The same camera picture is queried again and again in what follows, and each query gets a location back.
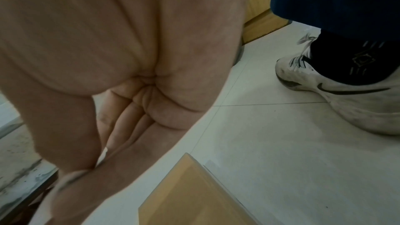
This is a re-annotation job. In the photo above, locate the person's right hand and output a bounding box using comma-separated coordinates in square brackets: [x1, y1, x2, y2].
[0, 0, 248, 225]

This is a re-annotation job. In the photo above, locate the small brown cardboard box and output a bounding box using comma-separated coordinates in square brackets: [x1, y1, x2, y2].
[138, 152, 260, 225]

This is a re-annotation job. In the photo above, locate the person's black right sock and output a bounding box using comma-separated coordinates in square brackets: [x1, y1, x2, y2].
[309, 30, 400, 86]

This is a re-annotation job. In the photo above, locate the person's right white shoe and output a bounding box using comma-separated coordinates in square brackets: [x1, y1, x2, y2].
[275, 30, 400, 136]

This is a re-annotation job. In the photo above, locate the large yellow-brown carton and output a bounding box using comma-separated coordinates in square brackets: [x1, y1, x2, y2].
[240, 0, 288, 45]

